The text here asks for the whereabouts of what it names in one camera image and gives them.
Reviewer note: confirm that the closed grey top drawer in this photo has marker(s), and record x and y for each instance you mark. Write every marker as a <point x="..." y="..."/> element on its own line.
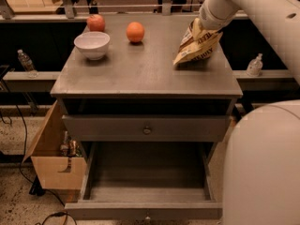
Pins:
<point x="139" y="128"/>

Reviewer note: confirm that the grey wooden drawer cabinet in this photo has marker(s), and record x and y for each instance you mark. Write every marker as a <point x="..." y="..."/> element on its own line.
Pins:
<point x="141" y="79"/>

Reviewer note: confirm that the hand sanitizer bottle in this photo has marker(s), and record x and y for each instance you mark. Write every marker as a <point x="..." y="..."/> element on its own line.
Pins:
<point x="255" y="66"/>

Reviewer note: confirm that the clear plastic water bottle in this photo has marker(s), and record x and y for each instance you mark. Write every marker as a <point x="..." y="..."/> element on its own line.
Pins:
<point x="27" y="64"/>

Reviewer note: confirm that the red apple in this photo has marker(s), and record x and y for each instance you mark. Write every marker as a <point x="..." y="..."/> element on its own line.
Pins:
<point x="96" y="22"/>

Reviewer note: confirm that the brown chip bag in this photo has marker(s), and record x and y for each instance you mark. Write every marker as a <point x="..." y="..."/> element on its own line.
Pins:
<point x="197" y="43"/>

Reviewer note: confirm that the snack packets in box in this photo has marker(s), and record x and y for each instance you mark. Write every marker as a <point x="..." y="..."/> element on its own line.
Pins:
<point x="69" y="147"/>

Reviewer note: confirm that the open grey middle drawer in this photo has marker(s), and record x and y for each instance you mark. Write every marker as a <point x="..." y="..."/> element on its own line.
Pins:
<point x="146" y="181"/>

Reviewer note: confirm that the orange fruit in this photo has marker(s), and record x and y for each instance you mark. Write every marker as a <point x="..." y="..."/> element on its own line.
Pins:
<point x="135" y="32"/>

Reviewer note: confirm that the white bowl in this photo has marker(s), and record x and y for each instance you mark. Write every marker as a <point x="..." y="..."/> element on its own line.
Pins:
<point x="92" y="45"/>

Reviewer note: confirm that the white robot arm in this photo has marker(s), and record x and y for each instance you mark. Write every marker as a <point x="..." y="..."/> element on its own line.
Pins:
<point x="261" y="184"/>

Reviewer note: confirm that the cardboard box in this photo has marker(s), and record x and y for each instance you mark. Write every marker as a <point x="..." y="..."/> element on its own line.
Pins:
<point x="54" y="171"/>

